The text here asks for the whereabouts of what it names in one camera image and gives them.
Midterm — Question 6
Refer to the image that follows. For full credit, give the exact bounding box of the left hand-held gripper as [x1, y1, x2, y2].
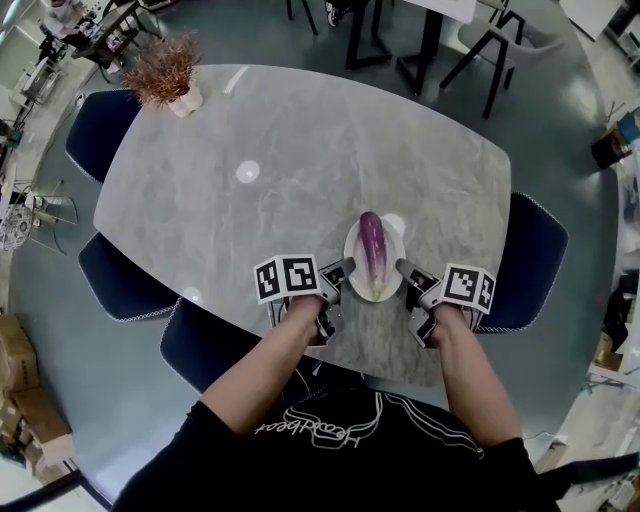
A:
[252, 252, 358, 348]

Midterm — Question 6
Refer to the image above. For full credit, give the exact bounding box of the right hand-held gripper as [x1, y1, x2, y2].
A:
[394, 257, 498, 350]

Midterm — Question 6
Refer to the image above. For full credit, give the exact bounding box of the white oval plate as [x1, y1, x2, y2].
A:
[343, 215, 407, 304]

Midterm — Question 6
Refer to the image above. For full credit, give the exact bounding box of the purple eggplant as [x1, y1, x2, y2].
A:
[358, 210, 389, 302]

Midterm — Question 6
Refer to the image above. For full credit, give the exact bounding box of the person's right forearm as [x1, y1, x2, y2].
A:
[428, 304, 524, 452]

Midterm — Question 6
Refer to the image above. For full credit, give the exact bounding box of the person's left forearm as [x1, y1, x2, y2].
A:
[198, 294, 327, 440]

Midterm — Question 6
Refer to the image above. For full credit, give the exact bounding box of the dark blue chair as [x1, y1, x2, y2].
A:
[64, 89, 144, 186]
[473, 191, 571, 336]
[159, 294, 302, 397]
[76, 230, 182, 323]

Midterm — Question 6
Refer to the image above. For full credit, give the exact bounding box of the gray marble dining table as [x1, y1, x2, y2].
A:
[92, 63, 514, 389]

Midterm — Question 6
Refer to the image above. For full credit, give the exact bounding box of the person's black printed t-shirt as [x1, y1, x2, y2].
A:
[112, 359, 545, 512]

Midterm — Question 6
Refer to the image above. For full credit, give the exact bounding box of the black waste bin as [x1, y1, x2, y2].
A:
[590, 126, 633, 172]

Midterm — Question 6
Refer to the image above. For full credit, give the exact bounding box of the light square side table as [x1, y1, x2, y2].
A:
[344, 0, 477, 97]

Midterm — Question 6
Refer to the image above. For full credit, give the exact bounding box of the black slim chair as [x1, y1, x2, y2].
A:
[285, 0, 319, 37]

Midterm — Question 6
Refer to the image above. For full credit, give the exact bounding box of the reddish potted plant white pot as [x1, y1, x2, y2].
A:
[121, 31, 206, 119]

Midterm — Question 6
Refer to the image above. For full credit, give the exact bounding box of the black body-mounted monitor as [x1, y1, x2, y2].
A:
[533, 451, 640, 502]

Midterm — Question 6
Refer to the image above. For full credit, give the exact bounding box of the dark small table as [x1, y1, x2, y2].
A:
[71, 0, 142, 67]

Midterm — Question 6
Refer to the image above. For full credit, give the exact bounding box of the brown cardboard box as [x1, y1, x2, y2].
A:
[0, 313, 42, 402]

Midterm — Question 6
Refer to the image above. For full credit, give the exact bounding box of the gray armchair black frame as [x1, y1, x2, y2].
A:
[439, 9, 569, 119]

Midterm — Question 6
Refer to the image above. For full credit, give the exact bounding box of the teal picture frame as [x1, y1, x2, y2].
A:
[616, 111, 640, 147]

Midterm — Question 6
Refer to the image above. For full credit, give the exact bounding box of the patterned white wire chair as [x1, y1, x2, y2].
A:
[0, 196, 79, 257]

